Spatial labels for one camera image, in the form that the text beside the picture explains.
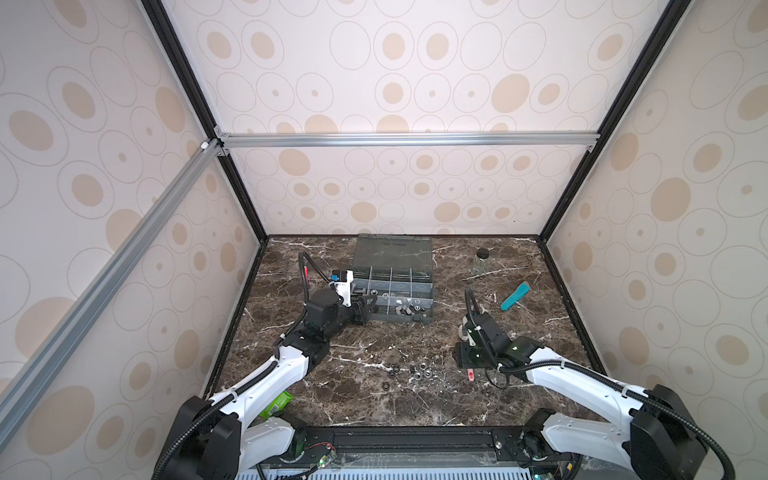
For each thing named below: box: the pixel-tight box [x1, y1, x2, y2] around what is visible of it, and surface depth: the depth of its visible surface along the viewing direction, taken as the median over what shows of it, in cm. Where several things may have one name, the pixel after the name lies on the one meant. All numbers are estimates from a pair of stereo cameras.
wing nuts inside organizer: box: [395, 298, 426, 315], surface depth 99 cm
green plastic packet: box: [259, 391, 294, 420], surface depth 81 cm
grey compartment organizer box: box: [352, 234, 435, 324], surface depth 108 cm
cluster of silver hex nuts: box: [389, 362, 433, 381], surface depth 87 cm
